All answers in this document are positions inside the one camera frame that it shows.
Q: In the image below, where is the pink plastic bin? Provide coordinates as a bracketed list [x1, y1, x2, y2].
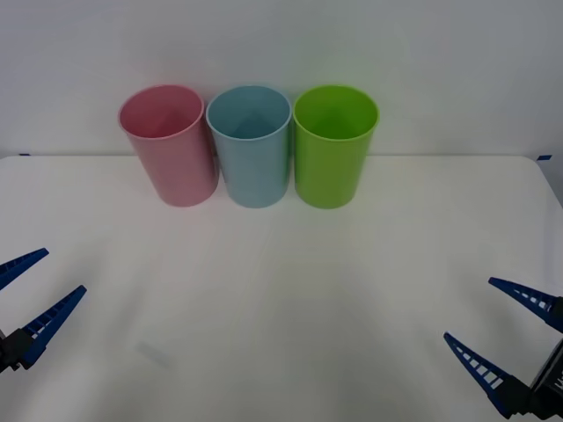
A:
[117, 84, 220, 207]

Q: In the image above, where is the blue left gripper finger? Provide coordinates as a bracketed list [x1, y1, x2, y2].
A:
[0, 248, 50, 292]
[4, 285, 88, 370]

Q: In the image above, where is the green plastic bin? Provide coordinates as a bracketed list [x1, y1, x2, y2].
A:
[292, 84, 380, 210]

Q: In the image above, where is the pale blue plastic bin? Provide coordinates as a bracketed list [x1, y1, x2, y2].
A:
[205, 84, 294, 209]

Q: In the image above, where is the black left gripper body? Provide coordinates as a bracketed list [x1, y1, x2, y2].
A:
[0, 329, 14, 375]

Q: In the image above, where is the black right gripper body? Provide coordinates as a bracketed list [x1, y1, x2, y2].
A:
[530, 336, 563, 422]

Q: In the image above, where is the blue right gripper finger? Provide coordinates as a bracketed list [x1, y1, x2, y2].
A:
[488, 276, 563, 334]
[442, 331, 537, 420]

